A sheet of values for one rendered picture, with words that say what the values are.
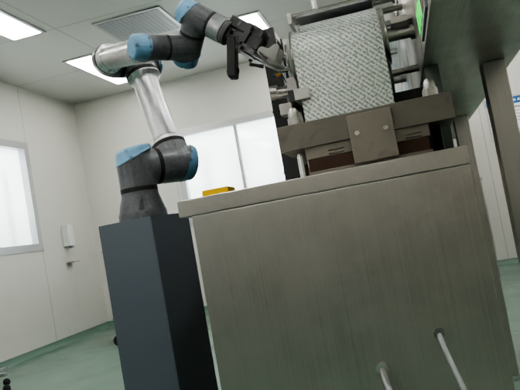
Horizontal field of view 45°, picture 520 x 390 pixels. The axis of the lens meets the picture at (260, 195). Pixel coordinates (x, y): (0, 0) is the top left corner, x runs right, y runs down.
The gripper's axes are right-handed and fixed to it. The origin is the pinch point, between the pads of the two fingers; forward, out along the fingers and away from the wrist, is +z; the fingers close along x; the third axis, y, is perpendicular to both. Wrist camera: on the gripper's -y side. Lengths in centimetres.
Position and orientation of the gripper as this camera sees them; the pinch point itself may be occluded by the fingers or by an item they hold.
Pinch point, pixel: (281, 70)
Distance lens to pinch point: 180.4
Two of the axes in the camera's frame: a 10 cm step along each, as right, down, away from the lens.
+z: 8.5, 4.9, -2.0
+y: 4.8, -8.7, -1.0
